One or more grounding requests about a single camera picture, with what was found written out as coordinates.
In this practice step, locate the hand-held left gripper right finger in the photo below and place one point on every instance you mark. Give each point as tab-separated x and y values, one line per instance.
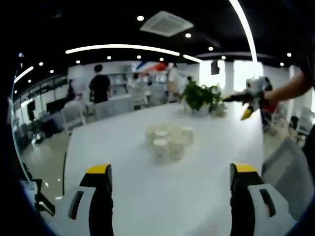
256	209

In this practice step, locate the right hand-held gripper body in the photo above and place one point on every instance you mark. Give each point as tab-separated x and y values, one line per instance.
256	93

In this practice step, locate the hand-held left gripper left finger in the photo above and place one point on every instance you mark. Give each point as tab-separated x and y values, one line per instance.
83	209

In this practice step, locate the cluster of white paper cups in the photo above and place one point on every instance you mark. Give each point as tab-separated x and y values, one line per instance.
169	142

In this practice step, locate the person's right hand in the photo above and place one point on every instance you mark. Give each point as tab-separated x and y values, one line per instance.
270	98

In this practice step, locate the small beige ornament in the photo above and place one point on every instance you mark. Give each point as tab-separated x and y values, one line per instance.
219	111

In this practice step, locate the green potted plant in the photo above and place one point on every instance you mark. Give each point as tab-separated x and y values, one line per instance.
197	97

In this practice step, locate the black stand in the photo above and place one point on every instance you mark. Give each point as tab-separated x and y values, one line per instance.
40	194

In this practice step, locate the grey chair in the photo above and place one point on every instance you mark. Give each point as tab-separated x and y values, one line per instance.
288	169

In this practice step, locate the white table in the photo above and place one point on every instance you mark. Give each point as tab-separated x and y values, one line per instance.
160	196

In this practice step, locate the white chair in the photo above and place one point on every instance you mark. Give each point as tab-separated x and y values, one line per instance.
72	115
104	109

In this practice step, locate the ceiling air conditioner vent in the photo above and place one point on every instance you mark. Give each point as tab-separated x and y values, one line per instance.
166	23

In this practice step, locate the black screen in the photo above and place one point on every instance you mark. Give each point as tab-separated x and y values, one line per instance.
56	106

